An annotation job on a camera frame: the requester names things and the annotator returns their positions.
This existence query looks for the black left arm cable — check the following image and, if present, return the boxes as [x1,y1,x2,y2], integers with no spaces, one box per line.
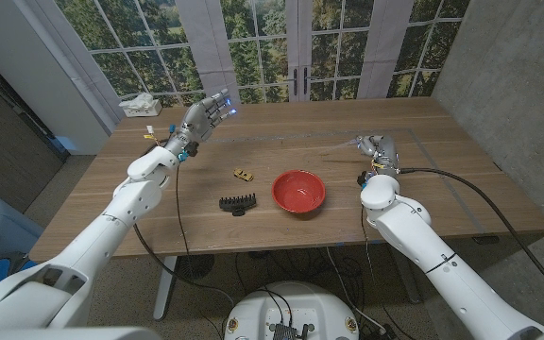
[132,162,235,311]

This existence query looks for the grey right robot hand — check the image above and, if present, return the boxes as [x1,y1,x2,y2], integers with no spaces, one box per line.
[355,134,400,177]

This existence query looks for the red bowl plate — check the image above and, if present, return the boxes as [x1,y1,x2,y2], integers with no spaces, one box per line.
[271,169,327,214]

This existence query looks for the clear plastic pipette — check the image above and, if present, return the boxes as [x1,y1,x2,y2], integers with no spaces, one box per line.
[321,138,363,155]

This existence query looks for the round black fan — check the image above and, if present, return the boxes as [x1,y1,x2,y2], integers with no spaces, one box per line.
[176,254,215,281]

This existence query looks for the white floor cable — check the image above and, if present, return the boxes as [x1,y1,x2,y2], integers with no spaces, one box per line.
[326,247,386,332]

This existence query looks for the printed window backdrop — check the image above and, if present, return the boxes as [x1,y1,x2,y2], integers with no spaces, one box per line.
[30,0,471,109]

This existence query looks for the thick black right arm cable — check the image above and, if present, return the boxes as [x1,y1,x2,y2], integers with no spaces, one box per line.
[398,166,544,311]

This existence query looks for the white tissue box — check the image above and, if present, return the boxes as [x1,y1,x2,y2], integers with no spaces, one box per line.
[118,92,163,118]

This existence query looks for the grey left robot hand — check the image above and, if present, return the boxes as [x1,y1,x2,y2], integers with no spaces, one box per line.
[162,88,238,160]

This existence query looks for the tangled black floor cables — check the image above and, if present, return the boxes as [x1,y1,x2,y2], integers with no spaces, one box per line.
[233,248,366,308]

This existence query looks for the white robot torso base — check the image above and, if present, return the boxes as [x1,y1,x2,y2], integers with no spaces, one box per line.
[224,281,361,340]

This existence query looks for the white table leg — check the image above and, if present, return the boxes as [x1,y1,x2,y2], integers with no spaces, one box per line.
[152,256,179,321]

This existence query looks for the grey table leg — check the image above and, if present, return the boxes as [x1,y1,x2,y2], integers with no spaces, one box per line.
[389,243,422,305]

